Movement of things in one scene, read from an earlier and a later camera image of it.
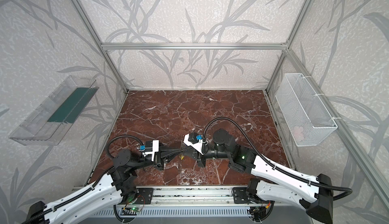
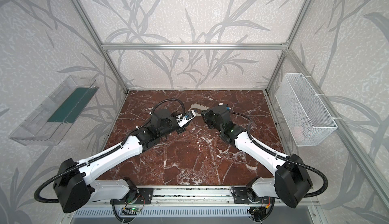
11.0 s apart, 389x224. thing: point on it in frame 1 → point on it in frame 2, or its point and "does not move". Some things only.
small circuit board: (135, 209) does not move
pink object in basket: (298, 132) does not move
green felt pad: (74, 106) does not move
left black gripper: (161, 156) → (181, 126)
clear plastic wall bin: (48, 123) does not move
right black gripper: (196, 155) → (205, 114)
